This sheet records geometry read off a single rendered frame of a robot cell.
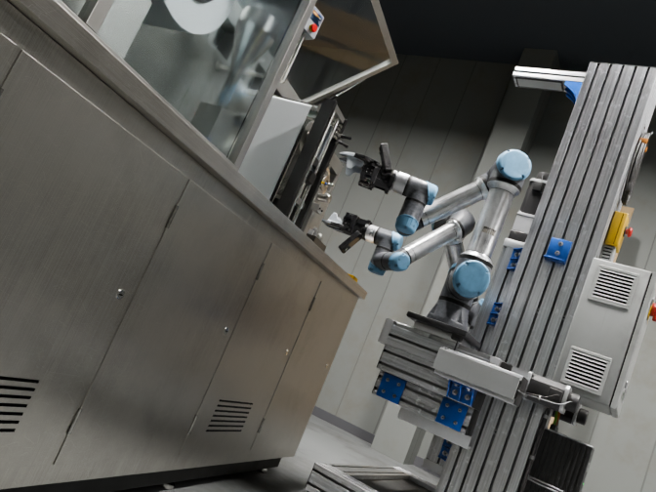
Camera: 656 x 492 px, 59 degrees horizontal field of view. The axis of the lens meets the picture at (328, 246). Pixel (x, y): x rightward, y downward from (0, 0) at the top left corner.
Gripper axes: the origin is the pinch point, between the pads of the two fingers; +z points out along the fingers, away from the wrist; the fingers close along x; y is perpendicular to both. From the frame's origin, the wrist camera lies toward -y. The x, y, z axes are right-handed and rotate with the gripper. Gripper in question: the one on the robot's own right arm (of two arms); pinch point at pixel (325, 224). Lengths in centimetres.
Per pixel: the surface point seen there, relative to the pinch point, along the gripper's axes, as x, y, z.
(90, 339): 131, -67, -19
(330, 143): 34.8, 23.4, -3.9
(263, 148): 41.3, 11.8, 19.1
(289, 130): 41.3, 22.1, 11.7
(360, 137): -309, 170, 138
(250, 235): 89, -30, -19
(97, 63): 163, -22, -22
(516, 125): -256, 195, -21
